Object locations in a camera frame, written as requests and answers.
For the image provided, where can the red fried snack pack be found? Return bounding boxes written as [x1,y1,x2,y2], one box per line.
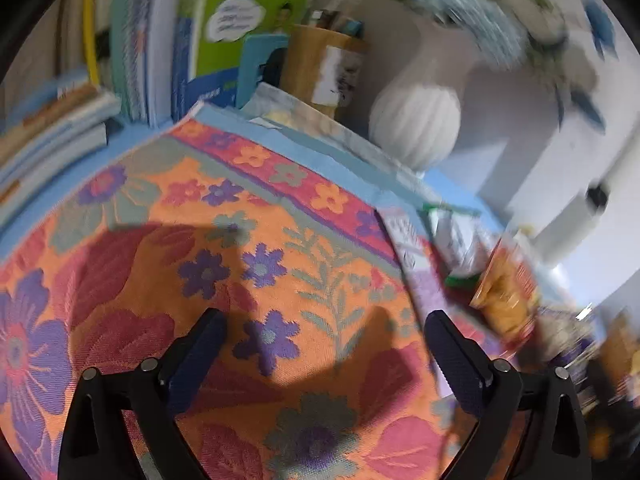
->
[471,236,540,348]

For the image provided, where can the green white snack pack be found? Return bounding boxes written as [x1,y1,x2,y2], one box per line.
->
[423,204,496,290]

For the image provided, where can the purple white chips bag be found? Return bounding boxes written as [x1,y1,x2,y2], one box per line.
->
[375,207,502,356]

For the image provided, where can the amber ribbed glass bowl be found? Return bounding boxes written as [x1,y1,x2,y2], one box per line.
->
[537,306,639,463]

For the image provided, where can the white desk lamp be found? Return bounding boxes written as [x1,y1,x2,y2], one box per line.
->
[532,124,639,266]

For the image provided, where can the floral woven table mat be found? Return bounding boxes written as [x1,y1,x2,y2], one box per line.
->
[1,114,472,479]

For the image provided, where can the white ribbed vase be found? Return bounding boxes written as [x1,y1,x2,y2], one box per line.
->
[369,22,480,172]

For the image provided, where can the stacked flat books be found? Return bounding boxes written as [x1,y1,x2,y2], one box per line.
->
[1,74,122,224]

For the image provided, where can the wooden pen holder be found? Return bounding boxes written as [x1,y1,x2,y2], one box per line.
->
[279,25,369,118]

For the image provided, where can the blue white artificial flowers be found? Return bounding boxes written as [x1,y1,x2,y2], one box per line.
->
[395,0,617,132]

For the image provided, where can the upright book row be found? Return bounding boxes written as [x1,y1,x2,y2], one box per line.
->
[54,0,195,127]

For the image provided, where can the small blue booklet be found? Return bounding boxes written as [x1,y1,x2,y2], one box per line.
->
[235,34,290,108]

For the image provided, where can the green cover grammar book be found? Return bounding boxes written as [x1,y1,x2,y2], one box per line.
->
[190,0,307,77]

